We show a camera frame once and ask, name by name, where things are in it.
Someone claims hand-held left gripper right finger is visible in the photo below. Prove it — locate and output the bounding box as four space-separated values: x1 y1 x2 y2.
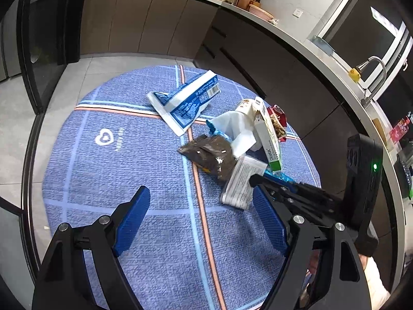
252 187 371 310

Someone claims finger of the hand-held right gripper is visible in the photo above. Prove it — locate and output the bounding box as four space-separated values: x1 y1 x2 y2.
292 182 348 202
249 174 343 228

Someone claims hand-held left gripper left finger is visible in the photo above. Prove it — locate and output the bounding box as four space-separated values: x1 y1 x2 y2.
31 185 151 310

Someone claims white printed label packet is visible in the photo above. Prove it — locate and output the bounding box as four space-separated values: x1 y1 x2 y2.
220 155 268 210

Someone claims blue and white snack wrapper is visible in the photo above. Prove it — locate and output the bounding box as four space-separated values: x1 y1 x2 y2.
147 70 220 136

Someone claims person's right forearm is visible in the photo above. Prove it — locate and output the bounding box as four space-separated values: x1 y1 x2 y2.
358 254 392 310

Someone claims blue foil wrapper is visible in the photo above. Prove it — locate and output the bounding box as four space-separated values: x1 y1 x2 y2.
265 170 296 185
206 120 231 139

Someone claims green and white carton box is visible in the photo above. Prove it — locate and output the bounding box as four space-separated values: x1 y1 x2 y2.
253 96 283 172

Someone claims small wooden board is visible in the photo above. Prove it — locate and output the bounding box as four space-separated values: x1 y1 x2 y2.
372 118 389 147

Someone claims round blue striped mat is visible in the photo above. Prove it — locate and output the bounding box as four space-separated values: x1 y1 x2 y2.
42 65 321 310

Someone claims red printed packet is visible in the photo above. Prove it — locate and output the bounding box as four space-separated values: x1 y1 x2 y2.
389 115 411 143

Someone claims red snack packet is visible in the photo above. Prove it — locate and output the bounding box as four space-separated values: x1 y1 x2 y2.
266 104 288 143

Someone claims white crumpled tissue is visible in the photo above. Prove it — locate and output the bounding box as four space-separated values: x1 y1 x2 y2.
211 110 263 159

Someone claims brown crumpled packet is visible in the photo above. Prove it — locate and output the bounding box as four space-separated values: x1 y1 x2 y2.
177 135 237 181

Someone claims white printed paper cup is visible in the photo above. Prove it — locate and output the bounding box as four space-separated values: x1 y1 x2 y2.
234 98 263 118

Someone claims steel kitchen faucet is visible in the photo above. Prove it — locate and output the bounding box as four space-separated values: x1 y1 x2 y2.
356 56 388 106

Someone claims blue dish cloth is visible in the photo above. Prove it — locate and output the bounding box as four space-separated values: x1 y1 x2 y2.
313 35 336 55

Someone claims kitchen window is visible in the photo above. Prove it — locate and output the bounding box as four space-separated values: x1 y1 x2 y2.
318 0 413 100

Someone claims white kitchen countertop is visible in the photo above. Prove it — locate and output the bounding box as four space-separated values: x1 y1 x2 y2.
86 0 413 207

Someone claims pink pot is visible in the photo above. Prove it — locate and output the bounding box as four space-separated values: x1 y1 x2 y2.
248 2 274 20

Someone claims row of brown cabinet doors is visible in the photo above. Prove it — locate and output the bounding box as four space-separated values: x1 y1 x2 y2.
79 0 404 294

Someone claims black glass door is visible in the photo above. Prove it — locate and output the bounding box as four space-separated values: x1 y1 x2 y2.
16 0 88 114

